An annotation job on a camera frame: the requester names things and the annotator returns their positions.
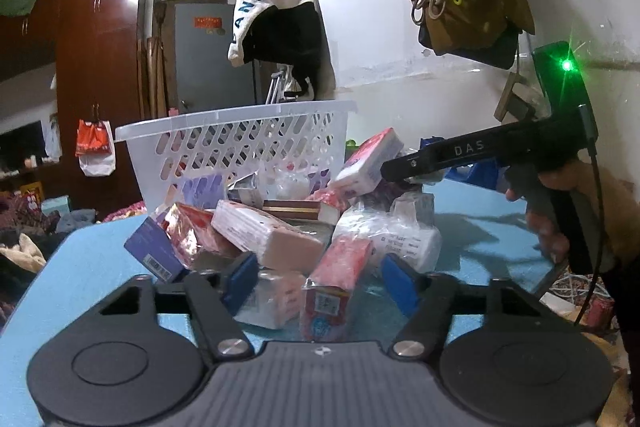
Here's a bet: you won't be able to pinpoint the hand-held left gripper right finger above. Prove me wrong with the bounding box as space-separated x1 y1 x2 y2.
380 253 547 361

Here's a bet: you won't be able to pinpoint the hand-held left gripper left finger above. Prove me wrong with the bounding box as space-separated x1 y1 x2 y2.
96 252 259 361

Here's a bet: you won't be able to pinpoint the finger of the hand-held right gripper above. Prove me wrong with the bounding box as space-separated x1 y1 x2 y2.
381 148 444 184

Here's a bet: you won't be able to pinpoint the white plastic packet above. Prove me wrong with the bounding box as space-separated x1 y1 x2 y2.
332 192 444 278

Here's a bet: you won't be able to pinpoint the pink and white tissue pack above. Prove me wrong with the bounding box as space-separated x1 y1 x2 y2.
327 127 406 198

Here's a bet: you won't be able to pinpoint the long pink tissue pack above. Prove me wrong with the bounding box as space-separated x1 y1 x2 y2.
210 199 327 272

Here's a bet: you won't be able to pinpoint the red tissue pack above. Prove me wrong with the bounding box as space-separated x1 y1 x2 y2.
300 237 375 344

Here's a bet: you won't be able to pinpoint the white plastic basket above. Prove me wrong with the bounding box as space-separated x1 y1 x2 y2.
115 101 359 214

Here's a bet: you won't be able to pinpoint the person's right hand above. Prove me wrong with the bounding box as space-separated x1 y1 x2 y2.
505 159 581 264

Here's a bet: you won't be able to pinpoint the red snack packet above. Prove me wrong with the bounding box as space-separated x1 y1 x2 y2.
155 202 242 269

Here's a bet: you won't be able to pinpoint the brown flat box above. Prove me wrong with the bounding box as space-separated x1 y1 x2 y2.
261 199 341 224

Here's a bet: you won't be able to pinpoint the blue table cover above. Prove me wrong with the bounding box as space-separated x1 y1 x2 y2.
0 179 566 427

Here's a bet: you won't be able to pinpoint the purple box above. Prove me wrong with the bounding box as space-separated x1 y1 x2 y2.
123 216 187 284

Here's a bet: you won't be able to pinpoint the clear white packet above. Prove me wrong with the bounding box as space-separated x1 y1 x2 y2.
260 167 331 202

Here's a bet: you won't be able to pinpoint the pink patterned blanket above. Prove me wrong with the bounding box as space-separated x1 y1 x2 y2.
102 201 151 224

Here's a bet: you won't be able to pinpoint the metal crutch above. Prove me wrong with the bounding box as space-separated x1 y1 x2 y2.
265 66 297 106

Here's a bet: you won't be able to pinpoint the red can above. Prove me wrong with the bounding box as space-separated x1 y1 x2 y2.
584 294 616 329

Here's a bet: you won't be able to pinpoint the white and black jacket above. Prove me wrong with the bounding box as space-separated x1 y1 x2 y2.
227 0 337 100

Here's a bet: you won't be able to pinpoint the teal box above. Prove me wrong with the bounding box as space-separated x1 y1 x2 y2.
41 196 70 218

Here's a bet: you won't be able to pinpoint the orange and white plastic bag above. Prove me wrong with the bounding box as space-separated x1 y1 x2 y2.
75 119 117 178

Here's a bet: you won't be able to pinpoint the grey metal door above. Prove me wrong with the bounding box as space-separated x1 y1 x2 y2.
172 2 267 114

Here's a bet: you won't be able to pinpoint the wooden planks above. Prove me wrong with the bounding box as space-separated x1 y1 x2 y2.
136 0 169 120

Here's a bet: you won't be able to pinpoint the white hanging bag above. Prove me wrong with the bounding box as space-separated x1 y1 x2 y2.
42 113 64 159

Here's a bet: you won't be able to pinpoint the black television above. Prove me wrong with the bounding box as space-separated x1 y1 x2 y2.
0 121 45 170

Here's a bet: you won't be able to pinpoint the brown wooden wardrobe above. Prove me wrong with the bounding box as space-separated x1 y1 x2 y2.
0 0 149 219

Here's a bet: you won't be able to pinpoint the wooden wall block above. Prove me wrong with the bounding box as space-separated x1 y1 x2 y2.
494 71 544 124

